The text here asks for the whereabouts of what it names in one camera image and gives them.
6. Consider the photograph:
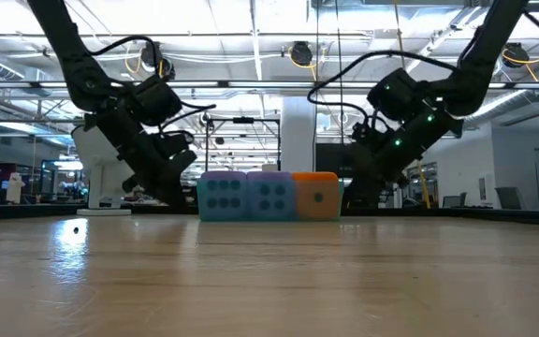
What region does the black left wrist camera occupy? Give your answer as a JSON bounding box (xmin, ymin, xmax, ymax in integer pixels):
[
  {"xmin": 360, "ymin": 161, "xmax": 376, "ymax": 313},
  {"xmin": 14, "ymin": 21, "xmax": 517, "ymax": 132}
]
[{"xmin": 151, "ymin": 129, "xmax": 197, "ymax": 159}]

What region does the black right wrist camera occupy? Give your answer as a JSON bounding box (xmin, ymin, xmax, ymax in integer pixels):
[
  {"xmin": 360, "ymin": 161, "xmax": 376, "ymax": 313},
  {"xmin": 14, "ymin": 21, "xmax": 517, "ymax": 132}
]
[{"xmin": 349, "ymin": 120, "xmax": 381, "ymax": 147}]

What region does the black aluminium table frame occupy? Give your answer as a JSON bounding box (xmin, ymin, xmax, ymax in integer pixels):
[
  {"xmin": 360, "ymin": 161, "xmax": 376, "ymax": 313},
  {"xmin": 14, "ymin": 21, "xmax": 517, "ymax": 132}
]
[{"xmin": 0, "ymin": 201, "xmax": 539, "ymax": 227}]

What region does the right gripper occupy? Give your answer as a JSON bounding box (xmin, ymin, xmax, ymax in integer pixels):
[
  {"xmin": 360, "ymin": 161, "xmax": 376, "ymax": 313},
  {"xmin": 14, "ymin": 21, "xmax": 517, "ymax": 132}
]
[{"xmin": 342, "ymin": 109, "xmax": 464, "ymax": 211}]

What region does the purple foam die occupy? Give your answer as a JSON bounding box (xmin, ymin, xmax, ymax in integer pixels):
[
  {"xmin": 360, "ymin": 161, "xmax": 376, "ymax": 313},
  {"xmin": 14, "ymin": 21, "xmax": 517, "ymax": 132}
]
[
  {"xmin": 198, "ymin": 170, "xmax": 250, "ymax": 222},
  {"xmin": 246, "ymin": 170, "xmax": 298, "ymax": 222}
]

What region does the black hanging cable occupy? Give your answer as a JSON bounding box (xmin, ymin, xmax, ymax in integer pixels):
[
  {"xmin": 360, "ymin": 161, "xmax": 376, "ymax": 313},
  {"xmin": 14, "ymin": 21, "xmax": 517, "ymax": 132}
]
[{"xmin": 314, "ymin": 0, "xmax": 321, "ymax": 141}]

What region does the black ceiling cord reel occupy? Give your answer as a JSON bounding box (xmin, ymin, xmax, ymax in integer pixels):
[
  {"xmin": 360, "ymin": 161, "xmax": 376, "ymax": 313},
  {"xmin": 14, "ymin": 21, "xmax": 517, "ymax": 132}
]
[
  {"xmin": 138, "ymin": 40, "xmax": 177, "ymax": 81},
  {"xmin": 502, "ymin": 42, "xmax": 532, "ymax": 70},
  {"xmin": 288, "ymin": 40, "xmax": 315, "ymax": 68}
]

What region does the white bottle-shaped object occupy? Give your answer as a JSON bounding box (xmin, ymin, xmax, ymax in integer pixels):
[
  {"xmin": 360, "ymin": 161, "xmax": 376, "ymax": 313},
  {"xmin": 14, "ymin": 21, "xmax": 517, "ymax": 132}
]
[{"xmin": 6, "ymin": 171, "xmax": 27, "ymax": 205}]

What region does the black background station frame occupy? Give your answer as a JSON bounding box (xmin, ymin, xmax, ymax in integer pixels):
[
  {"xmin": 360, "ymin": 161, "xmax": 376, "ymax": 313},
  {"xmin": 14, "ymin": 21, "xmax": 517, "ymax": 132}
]
[{"xmin": 205, "ymin": 115, "xmax": 282, "ymax": 173}]

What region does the orange foam die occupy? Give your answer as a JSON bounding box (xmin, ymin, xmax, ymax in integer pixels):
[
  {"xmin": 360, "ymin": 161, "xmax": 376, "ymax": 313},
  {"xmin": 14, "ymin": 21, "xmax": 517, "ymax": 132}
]
[{"xmin": 291, "ymin": 171, "xmax": 342, "ymax": 221}]

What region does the black power cable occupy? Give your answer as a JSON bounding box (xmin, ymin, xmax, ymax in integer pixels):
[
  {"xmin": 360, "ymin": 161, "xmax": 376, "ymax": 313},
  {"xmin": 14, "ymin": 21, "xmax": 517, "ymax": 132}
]
[{"xmin": 334, "ymin": 0, "xmax": 345, "ymax": 147}]

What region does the long ceiling light bar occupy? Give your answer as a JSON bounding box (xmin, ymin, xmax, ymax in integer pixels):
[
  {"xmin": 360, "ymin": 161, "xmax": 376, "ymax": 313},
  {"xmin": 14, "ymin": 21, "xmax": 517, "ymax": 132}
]
[{"xmin": 0, "ymin": 80, "xmax": 539, "ymax": 91}]

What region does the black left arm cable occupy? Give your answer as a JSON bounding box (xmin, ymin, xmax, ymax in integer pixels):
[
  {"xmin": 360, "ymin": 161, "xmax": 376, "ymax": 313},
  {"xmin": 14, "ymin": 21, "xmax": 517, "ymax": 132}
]
[{"xmin": 86, "ymin": 35, "xmax": 218, "ymax": 141}]

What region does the white building column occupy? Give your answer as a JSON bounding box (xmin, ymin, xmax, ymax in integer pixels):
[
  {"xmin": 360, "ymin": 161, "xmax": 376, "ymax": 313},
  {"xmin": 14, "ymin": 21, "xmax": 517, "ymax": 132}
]
[{"xmin": 280, "ymin": 95, "xmax": 318, "ymax": 173}]

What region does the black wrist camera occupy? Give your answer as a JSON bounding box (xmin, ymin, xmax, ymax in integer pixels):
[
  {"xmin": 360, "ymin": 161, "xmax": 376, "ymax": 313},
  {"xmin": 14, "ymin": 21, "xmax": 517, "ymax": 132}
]
[
  {"xmin": 151, "ymin": 129, "xmax": 197, "ymax": 159},
  {"xmin": 349, "ymin": 120, "xmax": 381, "ymax": 147}
]

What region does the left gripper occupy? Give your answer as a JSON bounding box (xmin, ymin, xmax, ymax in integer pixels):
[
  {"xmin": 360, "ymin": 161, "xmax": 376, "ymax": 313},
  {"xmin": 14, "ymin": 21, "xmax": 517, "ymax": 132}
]
[{"xmin": 84, "ymin": 105, "xmax": 200, "ymax": 210}]

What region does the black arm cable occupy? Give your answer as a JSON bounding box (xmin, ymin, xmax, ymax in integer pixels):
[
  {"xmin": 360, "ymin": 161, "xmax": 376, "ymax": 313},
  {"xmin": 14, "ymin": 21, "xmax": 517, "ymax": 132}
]
[
  {"xmin": 306, "ymin": 49, "xmax": 460, "ymax": 127},
  {"xmin": 86, "ymin": 35, "xmax": 218, "ymax": 141}
]

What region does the black wall screen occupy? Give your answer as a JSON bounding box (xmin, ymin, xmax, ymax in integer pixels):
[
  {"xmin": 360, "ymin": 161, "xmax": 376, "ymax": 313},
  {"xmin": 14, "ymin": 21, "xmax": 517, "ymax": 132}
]
[{"xmin": 315, "ymin": 142, "xmax": 355, "ymax": 179}]

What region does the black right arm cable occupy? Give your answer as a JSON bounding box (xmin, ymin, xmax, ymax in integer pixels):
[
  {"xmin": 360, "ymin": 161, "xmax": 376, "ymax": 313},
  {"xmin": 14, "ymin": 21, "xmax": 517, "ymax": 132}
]
[{"xmin": 306, "ymin": 49, "xmax": 460, "ymax": 127}]

